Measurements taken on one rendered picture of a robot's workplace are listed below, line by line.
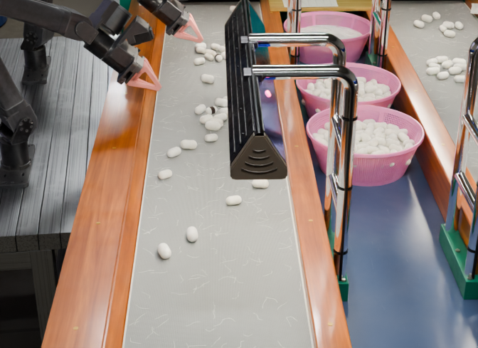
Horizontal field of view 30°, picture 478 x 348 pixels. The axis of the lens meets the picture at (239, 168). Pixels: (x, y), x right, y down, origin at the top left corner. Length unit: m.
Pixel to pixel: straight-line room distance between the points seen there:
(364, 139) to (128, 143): 0.54
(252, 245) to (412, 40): 1.21
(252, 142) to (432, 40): 1.55
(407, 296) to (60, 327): 0.63
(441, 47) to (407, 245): 0.99
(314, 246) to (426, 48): 1.16
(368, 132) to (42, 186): 0.76
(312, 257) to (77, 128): 0.91
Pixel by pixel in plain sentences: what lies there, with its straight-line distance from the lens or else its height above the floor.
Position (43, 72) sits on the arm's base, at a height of 0.68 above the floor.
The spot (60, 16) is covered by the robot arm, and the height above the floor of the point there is 1.02.
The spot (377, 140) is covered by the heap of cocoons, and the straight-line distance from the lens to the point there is 2.06.
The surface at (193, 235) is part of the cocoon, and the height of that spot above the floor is 0.76.
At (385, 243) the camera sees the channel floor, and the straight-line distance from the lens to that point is 1.81.
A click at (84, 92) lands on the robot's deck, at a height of 0.67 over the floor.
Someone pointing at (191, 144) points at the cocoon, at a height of 0.76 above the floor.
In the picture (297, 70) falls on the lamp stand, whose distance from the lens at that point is 1.42.
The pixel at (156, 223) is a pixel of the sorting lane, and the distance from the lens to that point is 1.73.
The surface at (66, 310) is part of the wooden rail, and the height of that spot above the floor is 0.76.
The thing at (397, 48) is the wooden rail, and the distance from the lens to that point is 2.56.
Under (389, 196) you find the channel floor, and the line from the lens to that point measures 1.98.
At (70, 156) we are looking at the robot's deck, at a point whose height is 0.67.
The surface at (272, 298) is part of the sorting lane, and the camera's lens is 1.53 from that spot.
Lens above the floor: 1.64
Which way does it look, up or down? 28 degrees down
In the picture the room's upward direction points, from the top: straight up
